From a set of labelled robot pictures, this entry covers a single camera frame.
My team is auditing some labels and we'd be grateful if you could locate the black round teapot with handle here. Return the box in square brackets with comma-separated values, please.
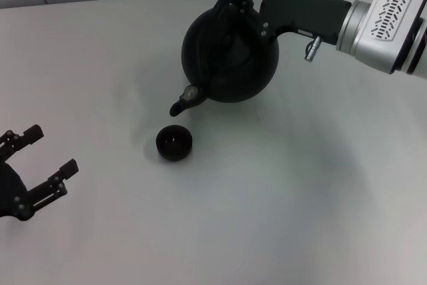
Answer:
[169, 0, 280, 117]

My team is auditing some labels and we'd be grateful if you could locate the small dark brown teacup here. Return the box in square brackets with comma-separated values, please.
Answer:
[155, 124, 193, 162]

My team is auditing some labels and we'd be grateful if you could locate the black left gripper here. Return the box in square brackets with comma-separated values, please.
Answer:
[0, 124, 79, 222]

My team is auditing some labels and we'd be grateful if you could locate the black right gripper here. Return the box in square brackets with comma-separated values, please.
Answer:
[230, 0, 353, 45]

